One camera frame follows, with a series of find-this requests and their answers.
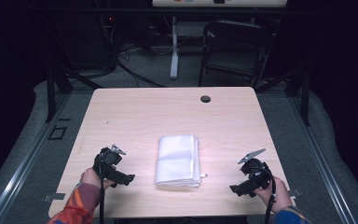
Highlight black folding chair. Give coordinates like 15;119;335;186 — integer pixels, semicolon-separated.
198;20;276;90

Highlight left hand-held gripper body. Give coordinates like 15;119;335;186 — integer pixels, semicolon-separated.
92;144;127;180

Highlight person's left hand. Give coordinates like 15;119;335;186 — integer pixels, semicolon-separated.
79;167;116;190

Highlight light background desk top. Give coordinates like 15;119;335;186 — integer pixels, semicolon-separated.
151;0;289;8

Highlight black floor cables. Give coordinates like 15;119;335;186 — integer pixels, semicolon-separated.
115;40;167;89

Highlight black computer tower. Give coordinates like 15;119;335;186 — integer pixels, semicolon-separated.
55;12;117;71

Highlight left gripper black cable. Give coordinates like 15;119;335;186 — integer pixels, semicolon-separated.
98;152;106;224

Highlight person's right hand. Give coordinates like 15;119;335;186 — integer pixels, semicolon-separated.
255;176;293;215

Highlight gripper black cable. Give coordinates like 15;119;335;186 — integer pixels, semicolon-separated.
251;167;278;224
98;152;106;224

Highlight aluminium floor rail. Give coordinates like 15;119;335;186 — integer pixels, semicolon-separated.
0;92;73;224
287;92;357;224

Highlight white towel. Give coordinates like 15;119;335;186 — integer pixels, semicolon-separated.
154;133;209;189

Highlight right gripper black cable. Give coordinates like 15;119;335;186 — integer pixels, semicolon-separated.
251;167;278;224

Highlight black metal stand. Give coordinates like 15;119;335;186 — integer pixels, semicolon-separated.
255;63;312;127
44;64;104;124

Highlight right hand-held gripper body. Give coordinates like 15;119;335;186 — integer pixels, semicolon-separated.
237;147;274;190

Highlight white desk leg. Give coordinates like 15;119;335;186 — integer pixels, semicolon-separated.
169;15;181;80

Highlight grey table bracket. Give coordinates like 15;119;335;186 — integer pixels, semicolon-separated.
42;192;66;203
288;187;303;199

